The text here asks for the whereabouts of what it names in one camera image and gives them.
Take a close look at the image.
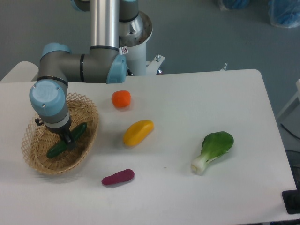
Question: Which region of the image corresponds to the yellow mango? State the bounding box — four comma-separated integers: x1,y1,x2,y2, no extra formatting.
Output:
123,120,154,147

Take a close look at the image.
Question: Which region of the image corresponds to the white furniture frame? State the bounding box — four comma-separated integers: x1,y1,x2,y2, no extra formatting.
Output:
276,80,300,121

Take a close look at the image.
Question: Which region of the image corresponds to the orange persimmon fruit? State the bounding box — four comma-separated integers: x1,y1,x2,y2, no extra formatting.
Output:
111,90,131,108

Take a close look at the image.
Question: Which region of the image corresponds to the black floor cable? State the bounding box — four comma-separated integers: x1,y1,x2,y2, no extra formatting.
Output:
280,123,300,139

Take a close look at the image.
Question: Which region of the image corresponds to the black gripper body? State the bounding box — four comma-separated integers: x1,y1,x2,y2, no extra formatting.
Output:
34,117,72,135

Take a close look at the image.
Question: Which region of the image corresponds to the purple sweet potato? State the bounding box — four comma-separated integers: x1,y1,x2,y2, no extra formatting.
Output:
101,169,135,186

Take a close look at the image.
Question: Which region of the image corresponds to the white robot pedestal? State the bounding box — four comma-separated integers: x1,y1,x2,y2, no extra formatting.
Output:
119,11,165,76

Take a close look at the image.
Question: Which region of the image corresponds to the white chair armrest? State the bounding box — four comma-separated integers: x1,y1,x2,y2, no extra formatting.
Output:
0,61,38,83

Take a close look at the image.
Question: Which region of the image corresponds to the blue plastic bag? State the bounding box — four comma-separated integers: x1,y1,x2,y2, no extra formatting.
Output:
218,0,250,11
268,0,300,28

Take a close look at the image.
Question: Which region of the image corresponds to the woven wicker basket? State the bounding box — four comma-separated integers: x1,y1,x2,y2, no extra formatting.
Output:
21,93,99,175

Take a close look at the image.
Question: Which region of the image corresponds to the green bok choy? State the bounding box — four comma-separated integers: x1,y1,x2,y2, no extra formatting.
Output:
191,131,234,175

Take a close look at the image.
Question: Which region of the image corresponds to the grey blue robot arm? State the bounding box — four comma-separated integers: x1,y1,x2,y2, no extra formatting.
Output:
29,0,139,149

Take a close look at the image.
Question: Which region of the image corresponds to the black device at edge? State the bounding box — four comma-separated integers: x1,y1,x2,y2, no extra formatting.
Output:
282,190,300,214

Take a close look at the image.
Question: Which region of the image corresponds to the dark green cucumber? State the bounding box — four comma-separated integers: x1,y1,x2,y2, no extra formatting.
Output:
46,122,87,158

